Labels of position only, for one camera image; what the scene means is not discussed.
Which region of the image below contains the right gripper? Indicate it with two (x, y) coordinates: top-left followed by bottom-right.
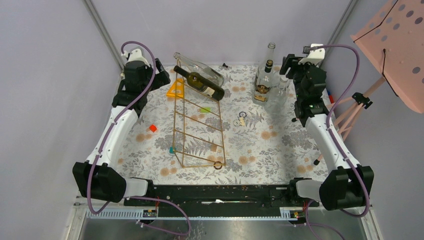
(278, 54), (318, 101)

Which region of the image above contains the clear round silver-cap bottle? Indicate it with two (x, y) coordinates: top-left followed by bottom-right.
(265, 76), (290, 115)

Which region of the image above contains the clear tall bottle black label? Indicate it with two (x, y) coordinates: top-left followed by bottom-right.
(255, 42), (276, 80)

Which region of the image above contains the clear whisky bottle black cap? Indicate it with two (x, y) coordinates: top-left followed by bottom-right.
(252, 59), (274, 106)

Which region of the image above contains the dark green wine bottle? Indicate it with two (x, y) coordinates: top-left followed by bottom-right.
(173, 65), (225, 101)

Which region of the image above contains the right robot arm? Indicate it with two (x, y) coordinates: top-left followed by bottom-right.
(279, 44), (374, 218)

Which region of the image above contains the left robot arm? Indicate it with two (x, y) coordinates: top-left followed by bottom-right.
(72, 47), (170, 206)

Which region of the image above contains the clear top wine bottle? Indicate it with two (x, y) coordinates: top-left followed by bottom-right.
(173, 52), (225, 87)

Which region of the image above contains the orange triangle ruler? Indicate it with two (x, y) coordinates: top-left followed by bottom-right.
(166, 78), (185, 98)

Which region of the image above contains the red block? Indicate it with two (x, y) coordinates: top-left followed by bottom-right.
(149, 124), (157, 133)

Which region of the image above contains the green flat piece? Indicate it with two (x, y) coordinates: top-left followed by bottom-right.
(199, 107), (211, 114)

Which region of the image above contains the floral table mat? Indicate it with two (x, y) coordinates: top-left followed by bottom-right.
(117, 65), (329, 185)

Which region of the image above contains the white poker chip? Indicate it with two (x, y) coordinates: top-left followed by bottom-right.
(233, 119), (241, 127)

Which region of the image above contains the pink music stand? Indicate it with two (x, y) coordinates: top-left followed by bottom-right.
(312, 0), (424, 167)

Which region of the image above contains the cork cube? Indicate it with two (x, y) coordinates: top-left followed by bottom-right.
(210, 144), (218, 152)

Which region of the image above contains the gold wire wine rack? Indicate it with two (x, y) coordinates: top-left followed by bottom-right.
(171, 61), (227, 170)

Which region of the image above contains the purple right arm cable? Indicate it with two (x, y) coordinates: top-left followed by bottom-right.
(303, 44), (371, 240)

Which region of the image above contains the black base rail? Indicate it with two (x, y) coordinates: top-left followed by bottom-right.
(124, 184), (310, 218)

